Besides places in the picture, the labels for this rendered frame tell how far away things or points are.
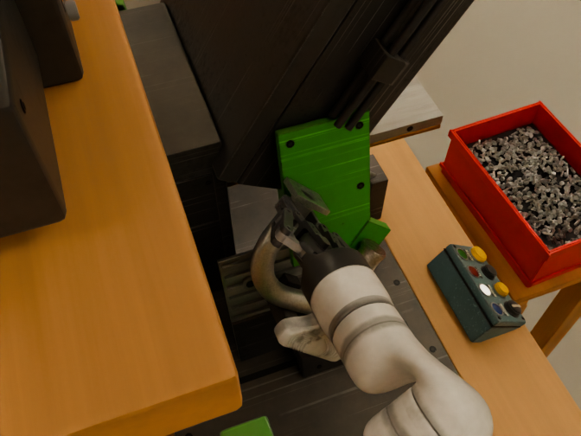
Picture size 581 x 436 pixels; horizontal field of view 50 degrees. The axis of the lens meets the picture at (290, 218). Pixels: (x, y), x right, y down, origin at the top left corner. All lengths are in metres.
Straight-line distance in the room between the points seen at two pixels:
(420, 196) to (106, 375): 0.93
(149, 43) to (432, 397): 0.61
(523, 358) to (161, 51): 0.69
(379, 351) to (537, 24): 2.76
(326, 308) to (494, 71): 2.36
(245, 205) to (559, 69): 2.11
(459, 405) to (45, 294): 0.33
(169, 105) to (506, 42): 2.40
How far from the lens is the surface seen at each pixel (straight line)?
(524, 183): 1.24
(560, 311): 1.47
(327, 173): 0.76
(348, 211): 0.81
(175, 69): 0.85
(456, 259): 1.01
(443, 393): 0.51
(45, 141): 0.29
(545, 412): 1.00
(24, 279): 0.30
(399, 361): 0.54
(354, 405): 0.94
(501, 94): 2.78
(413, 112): 0.95
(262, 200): 1.12
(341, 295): 0.59
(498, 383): 0.99
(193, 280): 0.28
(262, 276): 0.77
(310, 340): 0.64
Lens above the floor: 1.78
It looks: 54 degrees down
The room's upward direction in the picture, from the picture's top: straight up
